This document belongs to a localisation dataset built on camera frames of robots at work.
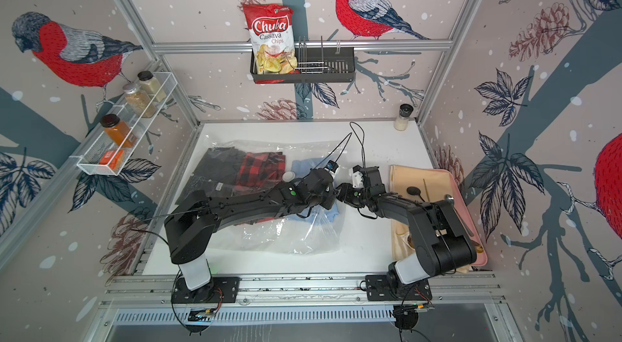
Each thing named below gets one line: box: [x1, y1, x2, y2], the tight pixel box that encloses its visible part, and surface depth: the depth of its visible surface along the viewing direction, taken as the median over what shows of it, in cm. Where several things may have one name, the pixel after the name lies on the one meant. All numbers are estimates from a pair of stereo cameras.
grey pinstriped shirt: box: [175, 146, 246, 205], surface depth 102 cm
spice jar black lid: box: [137, 70, 154, 82], surface depth 81 cm
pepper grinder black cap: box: [399, 103, 414, 118], surface depth 113 cm
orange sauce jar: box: [99, 113, 138, 148], surface depth 69 cm
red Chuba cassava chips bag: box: [242, 3, 300, 85], surface depth 84 cm
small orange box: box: [98, 149, 124, 171], surface depth 68 cm
